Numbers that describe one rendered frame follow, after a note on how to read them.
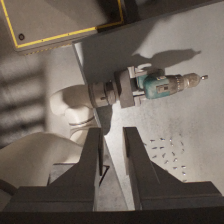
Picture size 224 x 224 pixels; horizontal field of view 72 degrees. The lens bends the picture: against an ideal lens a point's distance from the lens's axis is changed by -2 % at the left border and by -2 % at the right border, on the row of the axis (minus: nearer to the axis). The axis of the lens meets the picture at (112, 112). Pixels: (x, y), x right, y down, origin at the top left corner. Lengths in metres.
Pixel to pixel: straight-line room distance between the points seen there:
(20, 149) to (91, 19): 0.91
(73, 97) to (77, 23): 0.59
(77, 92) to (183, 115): 0.48
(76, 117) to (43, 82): 0.91
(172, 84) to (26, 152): 0.40
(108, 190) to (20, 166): 1.68
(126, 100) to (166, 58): 0.26
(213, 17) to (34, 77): 1.25
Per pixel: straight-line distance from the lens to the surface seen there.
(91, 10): 1.05
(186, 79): 0.52
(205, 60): 0.79
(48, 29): 1.08
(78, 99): 0.55
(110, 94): 0.50
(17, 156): 0.21
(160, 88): 0.47
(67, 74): 1.38
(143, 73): 0.58
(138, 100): 0.59
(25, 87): 1.52
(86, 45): 0.69
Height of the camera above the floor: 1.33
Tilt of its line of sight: 73 degrees down
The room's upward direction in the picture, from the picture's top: 177 degrees clockwise
